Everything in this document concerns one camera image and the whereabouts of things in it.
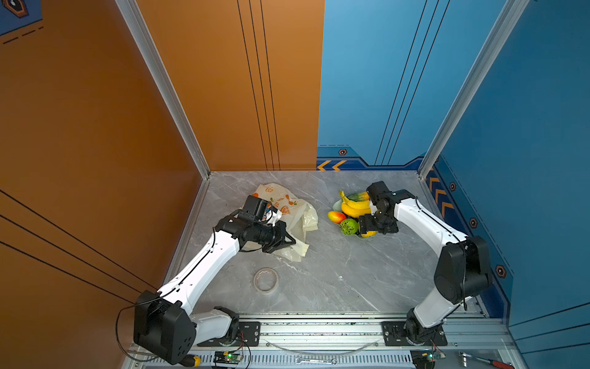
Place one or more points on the aluminium front rail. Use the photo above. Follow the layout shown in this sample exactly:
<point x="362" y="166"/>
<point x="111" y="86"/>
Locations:
<point x="356" y="341"/>

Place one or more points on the green bumpy fruit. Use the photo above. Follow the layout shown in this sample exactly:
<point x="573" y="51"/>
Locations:
<point x="349" y="227"/>

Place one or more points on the yellow lemon fruit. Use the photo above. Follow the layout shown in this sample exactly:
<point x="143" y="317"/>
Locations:
<point x="368" y="234"/>

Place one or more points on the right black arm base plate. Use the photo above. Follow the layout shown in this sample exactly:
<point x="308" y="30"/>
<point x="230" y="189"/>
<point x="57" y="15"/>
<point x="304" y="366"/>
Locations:
<point x="394" y="333"/>

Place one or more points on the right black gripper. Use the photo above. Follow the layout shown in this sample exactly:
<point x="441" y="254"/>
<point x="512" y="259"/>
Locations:
<point x="365" y="224"/>

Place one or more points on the right green circuit board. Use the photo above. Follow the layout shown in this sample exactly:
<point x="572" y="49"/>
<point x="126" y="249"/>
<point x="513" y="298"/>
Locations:
<point x="427" y="359"/>

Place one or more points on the cream plastic bag orange print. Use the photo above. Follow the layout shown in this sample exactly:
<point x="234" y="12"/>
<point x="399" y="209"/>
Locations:
<point x="299" y="215"/>

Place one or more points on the pale green fruit plate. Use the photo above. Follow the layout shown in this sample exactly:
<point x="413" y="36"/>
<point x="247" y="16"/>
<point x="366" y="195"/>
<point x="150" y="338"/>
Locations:
<point x="339" y="207"/>

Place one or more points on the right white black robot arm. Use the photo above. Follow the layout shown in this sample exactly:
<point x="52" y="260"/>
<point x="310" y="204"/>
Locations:
<point x="463" y="269"/>

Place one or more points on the green orange papaya fruit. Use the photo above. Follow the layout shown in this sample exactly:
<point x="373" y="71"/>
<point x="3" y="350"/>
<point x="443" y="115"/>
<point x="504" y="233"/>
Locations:
<point x="359" y="197"/>

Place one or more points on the left green circuit board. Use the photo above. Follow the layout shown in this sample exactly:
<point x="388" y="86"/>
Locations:
<point x="227" y="358"/>

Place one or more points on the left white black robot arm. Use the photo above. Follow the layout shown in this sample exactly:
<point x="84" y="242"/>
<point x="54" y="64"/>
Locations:
<point x="163" y="324"/>

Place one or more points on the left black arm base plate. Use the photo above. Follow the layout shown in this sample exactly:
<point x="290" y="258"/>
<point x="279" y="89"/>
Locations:
<point x="249" y="331"/>

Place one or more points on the yellow black screwdriver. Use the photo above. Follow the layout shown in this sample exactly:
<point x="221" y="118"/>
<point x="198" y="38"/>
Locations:
<point x="190" y="361"/>

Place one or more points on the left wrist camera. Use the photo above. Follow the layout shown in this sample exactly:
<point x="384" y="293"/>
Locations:
<point x="258" y="210"/>

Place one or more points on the green circuit board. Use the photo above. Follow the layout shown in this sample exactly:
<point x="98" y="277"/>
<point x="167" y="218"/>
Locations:
<point x="427" y="359"/>
<point x="227" y="358"/>

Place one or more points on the red handled tool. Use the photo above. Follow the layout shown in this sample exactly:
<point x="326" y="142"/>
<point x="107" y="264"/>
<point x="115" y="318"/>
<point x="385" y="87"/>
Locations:
<point x="464" y="358"/>

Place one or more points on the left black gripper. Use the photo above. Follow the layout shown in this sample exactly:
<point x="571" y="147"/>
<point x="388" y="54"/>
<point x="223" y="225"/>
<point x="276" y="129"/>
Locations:
<point x="281" y="232"/>

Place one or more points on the clear tape roll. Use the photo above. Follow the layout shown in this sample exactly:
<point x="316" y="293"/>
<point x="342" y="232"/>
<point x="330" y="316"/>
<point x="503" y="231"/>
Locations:
<point x="266" y="281"/>

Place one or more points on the red yellow mango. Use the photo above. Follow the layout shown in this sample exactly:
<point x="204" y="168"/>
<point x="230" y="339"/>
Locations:
<point x="336" y="217"/>

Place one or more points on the yellow banana bunch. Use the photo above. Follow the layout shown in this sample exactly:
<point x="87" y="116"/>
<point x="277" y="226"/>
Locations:
<point x="355" y="205"/>

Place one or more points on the silver wrench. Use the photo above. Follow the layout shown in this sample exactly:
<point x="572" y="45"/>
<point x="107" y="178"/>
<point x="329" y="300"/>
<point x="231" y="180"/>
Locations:
<point x="299" y="360"/>

